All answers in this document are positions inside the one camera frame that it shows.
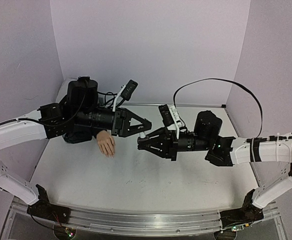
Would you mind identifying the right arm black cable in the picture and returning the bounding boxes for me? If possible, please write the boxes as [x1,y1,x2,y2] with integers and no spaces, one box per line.
[173,78,264,138]

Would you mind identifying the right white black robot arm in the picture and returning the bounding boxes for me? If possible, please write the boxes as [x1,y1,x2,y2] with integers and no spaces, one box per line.
[137,110,292,209]

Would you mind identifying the aluminium front rail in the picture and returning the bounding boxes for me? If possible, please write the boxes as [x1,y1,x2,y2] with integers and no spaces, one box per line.
[12,198,280,237]

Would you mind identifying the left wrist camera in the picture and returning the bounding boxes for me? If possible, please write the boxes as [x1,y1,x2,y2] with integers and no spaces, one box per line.
[112,79,138,112]

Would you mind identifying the black jacket sleeve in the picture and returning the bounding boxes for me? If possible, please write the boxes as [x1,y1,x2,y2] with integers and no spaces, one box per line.
[62,125,101,144]

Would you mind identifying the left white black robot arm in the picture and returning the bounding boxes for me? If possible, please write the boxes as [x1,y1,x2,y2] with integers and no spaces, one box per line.
[0,76,152,219]

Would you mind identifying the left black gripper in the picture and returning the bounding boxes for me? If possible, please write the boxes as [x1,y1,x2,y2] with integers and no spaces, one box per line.
[75,106,155,138]

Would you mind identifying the aluminium rail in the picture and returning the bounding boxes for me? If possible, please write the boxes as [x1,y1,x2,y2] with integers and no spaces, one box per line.
[12,198,280,237]
[123,102,227,109]

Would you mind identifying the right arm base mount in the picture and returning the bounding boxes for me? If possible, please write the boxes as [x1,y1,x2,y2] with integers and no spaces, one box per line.
[220,189,264,229]

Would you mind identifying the mannequin hand with long nails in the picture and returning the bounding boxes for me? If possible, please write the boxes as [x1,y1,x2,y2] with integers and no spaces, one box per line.
[96,130,115,157]

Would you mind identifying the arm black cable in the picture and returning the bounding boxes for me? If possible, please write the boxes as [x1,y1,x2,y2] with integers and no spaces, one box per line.
[173,78,264,138]
[0,92,91,132]

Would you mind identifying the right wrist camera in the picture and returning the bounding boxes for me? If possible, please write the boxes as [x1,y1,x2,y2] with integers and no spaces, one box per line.
[158,104,183,139]

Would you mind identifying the aluminium back rail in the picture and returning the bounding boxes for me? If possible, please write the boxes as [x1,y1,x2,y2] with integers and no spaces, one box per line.
[123,102,227,109]

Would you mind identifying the white nail polish cap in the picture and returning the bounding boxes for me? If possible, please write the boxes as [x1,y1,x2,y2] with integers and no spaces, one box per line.
[139,132,146,139]

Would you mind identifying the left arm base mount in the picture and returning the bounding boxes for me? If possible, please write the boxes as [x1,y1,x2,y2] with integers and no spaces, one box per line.
[27,184,71,224]

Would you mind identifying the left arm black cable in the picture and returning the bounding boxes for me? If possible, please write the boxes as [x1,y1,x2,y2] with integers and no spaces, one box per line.
[0,92,91,132]

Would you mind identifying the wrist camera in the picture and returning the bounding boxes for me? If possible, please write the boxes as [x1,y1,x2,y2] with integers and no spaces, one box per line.
[112,79,138,112]
[158,104,183,139]

